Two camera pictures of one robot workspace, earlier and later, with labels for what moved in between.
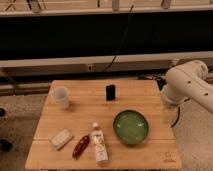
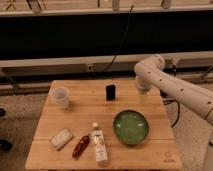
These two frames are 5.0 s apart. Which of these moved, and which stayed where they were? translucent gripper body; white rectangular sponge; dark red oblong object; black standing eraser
Moved: translucent gripper body
Stayed: dark red oblong object; black standing eraser; white rectangular sponge
